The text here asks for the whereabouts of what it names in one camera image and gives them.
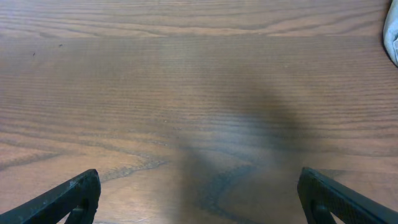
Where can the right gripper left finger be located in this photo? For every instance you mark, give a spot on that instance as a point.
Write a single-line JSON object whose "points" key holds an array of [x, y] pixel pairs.
{"points": [[76, 200]]}

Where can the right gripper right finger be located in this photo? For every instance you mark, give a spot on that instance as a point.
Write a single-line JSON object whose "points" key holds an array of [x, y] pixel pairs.
{"points": [[323, 198]]}

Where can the khaki beige garment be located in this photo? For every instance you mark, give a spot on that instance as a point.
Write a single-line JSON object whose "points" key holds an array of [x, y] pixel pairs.
{"points": [[390, 32]]}

